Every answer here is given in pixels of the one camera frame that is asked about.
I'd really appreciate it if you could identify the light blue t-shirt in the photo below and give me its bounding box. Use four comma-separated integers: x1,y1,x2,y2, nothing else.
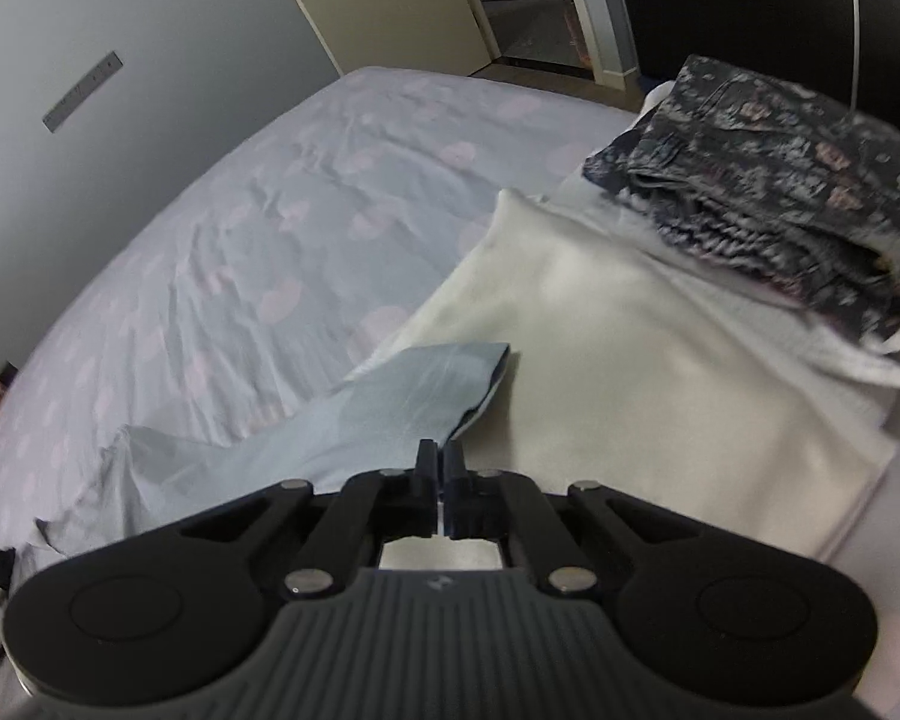
20,343,510,577

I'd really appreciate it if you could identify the cream folded cloth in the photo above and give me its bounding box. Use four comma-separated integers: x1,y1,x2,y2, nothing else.
375,190,896,557

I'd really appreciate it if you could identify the blue bedsheet with pink clouds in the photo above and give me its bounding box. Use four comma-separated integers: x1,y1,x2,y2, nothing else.
0,68,631,548

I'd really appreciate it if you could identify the white folded knit cloth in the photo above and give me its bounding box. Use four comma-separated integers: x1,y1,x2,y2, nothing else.
545,83,900,390

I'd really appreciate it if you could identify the dark patterned folded garment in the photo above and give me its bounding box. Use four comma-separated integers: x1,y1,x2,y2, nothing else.
582,55,900,340

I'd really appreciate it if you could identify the cream bedroom door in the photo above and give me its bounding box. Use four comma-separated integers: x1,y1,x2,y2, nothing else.
295,0,491,76

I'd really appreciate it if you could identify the dark wardrobe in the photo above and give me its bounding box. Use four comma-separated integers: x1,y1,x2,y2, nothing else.
624,0,900,130

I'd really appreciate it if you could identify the grey wall plate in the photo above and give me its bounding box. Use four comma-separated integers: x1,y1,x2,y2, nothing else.
41,52,123,133

